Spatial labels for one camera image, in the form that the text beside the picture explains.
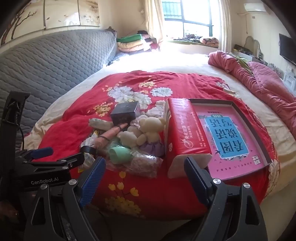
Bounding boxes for white air conditioner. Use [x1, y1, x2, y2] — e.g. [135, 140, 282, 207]
[243, 3, 268, 13]

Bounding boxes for cream curtain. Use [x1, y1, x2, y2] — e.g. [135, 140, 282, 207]
[218, 0, 232, 52]
[144, 0, 165, 44]

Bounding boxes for dark square gift box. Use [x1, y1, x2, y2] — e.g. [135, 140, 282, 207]
[110, 101, 140, 126]

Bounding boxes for green white tissue packet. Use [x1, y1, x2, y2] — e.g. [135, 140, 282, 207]
[88, 118, 114, 131]

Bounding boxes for wall mounted black television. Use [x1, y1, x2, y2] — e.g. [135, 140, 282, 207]
[279, 34, 296, 65]

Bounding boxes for clothes pile on windowsill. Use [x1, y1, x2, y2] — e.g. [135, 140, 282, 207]
[174, 34, 219, 48]

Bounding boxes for pink roll package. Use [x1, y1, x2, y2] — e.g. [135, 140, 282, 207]
[95, 123, 128, 149]

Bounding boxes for heart shaped mirror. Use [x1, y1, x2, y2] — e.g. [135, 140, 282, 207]
[244, 36, 263, 58]

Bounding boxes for green sponge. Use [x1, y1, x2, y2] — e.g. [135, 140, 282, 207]
[108, 146, 133, 165]

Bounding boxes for red tissue pack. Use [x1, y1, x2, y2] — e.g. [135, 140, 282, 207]
[164, 98, 212, 179]

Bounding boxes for white drawer cabinet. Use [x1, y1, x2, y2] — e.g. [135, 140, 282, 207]
[283, 72, 296, 92]

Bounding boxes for cream teddy bear pink dress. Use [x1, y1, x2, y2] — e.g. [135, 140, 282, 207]
[127, 114, 148, 137]

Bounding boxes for beige bed sheet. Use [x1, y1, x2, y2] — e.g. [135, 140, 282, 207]
[23, 49, 296, 209]

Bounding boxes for pink book tray box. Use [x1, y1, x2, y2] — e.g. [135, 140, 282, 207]
[191, 99, 271, 180]

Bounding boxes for red floral blanket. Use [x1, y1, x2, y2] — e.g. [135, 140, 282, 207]
[27, 71, 278, 219]

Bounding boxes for left cream curtain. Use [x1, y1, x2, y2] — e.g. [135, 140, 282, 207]
[144, 0, 165, 44]

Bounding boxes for clear bag brown contents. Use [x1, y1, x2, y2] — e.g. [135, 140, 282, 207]
[124, 151, 163, 178]

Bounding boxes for cream teddy bear purple dress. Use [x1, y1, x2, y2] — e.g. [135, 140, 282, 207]
[117, 117, 166, 157]

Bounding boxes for pink quilted comforter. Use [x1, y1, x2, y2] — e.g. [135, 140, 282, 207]
[208, 51, 296, 136]

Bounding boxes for right cream curtain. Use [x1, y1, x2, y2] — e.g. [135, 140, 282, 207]
[218, 0, 232, 52]

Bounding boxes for grey quilted headboard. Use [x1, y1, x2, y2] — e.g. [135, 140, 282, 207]
[1, 29, 116, 149]

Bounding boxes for window with dark frame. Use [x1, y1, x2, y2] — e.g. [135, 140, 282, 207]
[162, 0, 213, 39]

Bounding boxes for yellow white snack packet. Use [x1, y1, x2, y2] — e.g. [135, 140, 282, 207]
[78, 134, 97, 173]

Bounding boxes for stack of folded blankets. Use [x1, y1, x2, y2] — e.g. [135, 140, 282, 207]
[116, 31, 159, 55]

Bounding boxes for floral wall painting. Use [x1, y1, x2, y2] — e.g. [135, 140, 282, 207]
[1, 0, 100, 46]

